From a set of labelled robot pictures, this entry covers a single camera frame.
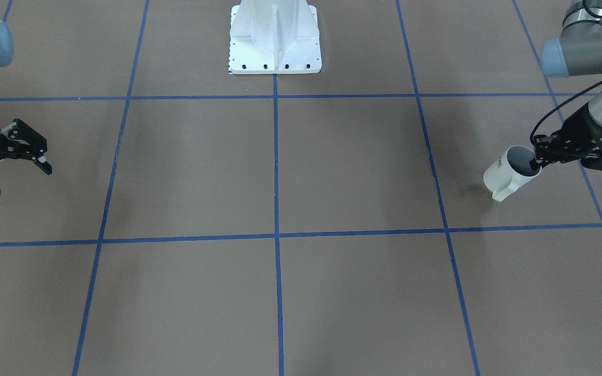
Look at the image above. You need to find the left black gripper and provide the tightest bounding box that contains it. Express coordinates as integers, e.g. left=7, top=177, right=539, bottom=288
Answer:
left=530, top=104, right=602, bottom=173

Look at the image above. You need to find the white ceramic mug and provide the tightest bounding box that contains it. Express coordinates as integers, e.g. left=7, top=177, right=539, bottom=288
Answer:
left=483, top=146, right=542, bottom=202

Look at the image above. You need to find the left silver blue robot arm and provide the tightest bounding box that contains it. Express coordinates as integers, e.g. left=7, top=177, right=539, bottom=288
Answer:
left=529, top=1, right=602, bottom=171

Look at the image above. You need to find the white central pedestal column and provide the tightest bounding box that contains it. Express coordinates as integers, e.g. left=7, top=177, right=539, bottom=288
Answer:
left=228, top=1, right=322, bottom=75

